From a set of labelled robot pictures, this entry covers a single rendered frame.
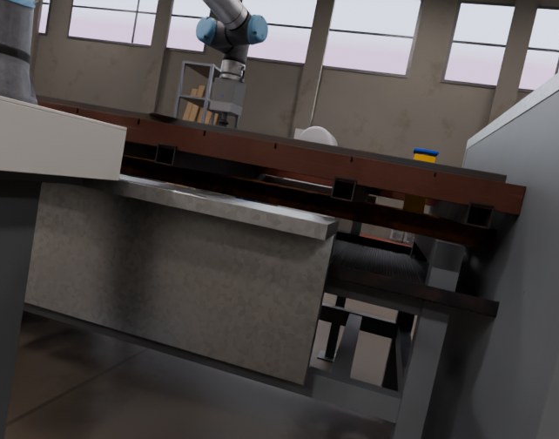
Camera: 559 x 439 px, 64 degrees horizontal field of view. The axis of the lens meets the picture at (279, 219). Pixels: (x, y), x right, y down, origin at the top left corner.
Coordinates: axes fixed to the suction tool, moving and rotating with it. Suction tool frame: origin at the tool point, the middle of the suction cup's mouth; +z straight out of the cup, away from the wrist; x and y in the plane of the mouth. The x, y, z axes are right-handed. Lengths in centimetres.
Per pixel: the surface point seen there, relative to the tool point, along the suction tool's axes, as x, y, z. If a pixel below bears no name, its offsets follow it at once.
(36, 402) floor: 40, 17, 88
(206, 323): 35, -31, 50
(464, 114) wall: -620, -2, -140
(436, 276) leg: 15, -76, 28
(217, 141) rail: 33.1, -22.6, 7.1
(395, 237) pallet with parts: -575, 52, 66
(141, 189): 54, -21, 21
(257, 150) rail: 30.7, -32.6, 7.5
